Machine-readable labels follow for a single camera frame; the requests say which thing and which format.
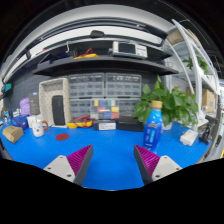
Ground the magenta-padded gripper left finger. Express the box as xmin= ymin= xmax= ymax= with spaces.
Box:
xmin=43 ymin=144 xmax=94 ymax=187

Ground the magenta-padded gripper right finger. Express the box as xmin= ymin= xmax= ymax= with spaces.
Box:
xmin=133 ymin=144 xmax=183 ymax=186

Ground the blue drink bottle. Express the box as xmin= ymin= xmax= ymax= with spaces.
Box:
xmin=143 ymin=100 xmax=164 ymax=155

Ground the flat round red coaster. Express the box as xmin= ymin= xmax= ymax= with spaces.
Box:
xmin=54 ymin=132 xmax=70 ymax=142

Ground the white adapter block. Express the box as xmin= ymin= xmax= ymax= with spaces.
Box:
xmin=179 ymin=128 xmax=199 ymax=147

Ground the yellow multimeter with red leads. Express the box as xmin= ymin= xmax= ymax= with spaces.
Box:
xmin=66 ymin=115 xmax=95 ymax=130

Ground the black case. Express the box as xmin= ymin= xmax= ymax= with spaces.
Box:
xmin=116 ymin=116 xmax=145 ymax=133

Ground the black stand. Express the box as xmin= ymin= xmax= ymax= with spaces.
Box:
xmin=198 ymin=114 xmax=219 ymax=146

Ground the small white carton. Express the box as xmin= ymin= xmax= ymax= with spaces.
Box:
xmin=26 ymin=114 xmax=43 ymax=129

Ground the black oblong speaker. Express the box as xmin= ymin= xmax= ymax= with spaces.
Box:
xmin=51 ymin=95 xmax=67 ymax=127

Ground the brown cardboard box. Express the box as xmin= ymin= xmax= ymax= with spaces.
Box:
xmin=2 ymin=125 xmax=25 ymax=144

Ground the black box with white label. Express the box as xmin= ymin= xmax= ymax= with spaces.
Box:
xmin=92 ymin=118 xmax=118 ymax=132

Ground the blue carton box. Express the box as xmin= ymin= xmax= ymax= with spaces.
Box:
xmin=12 ymin=114 xmax=30 ymax=132

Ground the grey small-parts drawer cabinet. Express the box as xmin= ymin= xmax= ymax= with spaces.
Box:
xmin=68 ymin=98 xmax=93 ymax=120
xmin=118 ymin=97 xmax=141 ymax=118
xmin=104 ymin=72 xmax=143 ymax=99
xmin=67 ymin=73 xmax=106 ymax=100

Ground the green potted plant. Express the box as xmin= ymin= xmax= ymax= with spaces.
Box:
xmin=133 ymin=74 xmax=200 ymax=131

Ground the white dotted tray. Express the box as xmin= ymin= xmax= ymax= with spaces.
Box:
xmin=38 ymin=77 xmax=72 ymax=129

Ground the dark grey flat box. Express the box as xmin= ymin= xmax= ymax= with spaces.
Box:
xmin=28 ymin=92 xmax=42 ymax=116

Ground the purple plastic bag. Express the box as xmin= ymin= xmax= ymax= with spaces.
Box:
xmin=19 ymin=96 xmax=32 ymax=117

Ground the clear organiser with coloured parts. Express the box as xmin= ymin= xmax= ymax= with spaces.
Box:
xmin=89 ymin=98 xmax=120 ymax=121

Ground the teal plastic item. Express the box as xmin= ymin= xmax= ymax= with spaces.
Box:
xmin=3 ymin=83 xmax=14 ymax=94

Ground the white shelf unit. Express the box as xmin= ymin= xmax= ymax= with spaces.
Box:
xmin=164 ymin=18 xmax=223 ymax=134

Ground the black workbench shelf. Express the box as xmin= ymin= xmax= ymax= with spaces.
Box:
xmin=31 ymin=36 xmax=179 ymax=77

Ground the white oscilloscope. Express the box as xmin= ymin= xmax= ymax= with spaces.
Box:
xmin=111 ymin=40 xmax=149 ymax=60

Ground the small black device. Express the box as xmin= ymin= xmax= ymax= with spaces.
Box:
xmin=89 ymin=29 xmax=105 ymax=39

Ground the white mug with orange handle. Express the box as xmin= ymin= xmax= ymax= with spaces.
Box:
xmin=31 ymin=119 xmax=49 ymax=138

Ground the yellow and red cable bundle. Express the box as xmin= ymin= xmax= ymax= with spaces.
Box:
xmin=73 ymin=47 xmax=100 ymax=60

